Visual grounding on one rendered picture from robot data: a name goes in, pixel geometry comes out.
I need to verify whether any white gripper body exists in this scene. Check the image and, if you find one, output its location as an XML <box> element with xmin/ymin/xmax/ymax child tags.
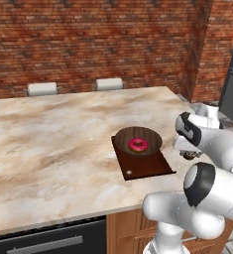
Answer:
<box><xmin>173</xmin><ymin>132</ymin><xmax>202</xmax><ymax>154</ymax></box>

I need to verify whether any brown cupcake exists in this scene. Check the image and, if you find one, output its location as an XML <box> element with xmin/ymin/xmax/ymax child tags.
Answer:
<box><xmin>179</xmin><ymin>150</ymin><xmax>203</xmax><ymax>162</ymax></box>

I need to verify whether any dark brown wooden tray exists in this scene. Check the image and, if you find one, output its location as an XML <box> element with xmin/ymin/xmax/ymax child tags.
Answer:
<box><xmin>111</xmin><ymin>135</ymin><xmax>177</xmax><ymax>182</ymax></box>

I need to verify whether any pink frosted donut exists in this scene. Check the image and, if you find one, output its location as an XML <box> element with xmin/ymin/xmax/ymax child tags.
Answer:
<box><xmin>127</xmin><ymin>137</ymin><xmax>150</xmax><ymax>154</ymax></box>

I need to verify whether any brown wooden bowl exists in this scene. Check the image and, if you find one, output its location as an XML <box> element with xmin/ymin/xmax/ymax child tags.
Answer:
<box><xmin>114</xmin><ymin>126</ymin><xmax>164</xmax><ymax>158</ymax></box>

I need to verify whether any white chair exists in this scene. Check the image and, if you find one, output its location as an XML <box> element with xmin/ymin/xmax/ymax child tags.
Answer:
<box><xmin>92</xmin><ymin>77</ymin><xmax>126</xmax><ymax>92</ymax></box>
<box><xmin>24</xmin><ymin>81</ymin><xmax>63</xmax><ymax>97</ymax></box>

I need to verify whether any wooden island cabinet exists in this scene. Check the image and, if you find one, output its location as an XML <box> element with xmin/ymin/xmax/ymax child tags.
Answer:
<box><xmin>106</xmin><ymin>207</ymin><xmax>233</xmax><ymax>254</ymax></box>

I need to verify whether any black dishwasher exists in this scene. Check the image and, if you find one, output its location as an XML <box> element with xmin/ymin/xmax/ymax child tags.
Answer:
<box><xmin>0</xmin><ymin>215</ymin><xmax>108</xmax><ymax>254</ymax></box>

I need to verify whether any grey dishwasher handle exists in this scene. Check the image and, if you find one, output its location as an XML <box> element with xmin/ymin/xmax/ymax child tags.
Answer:
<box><xmin>6</xmin><ymin>235</ymin><xmax>84</xmax><ymax>254</ymax></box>

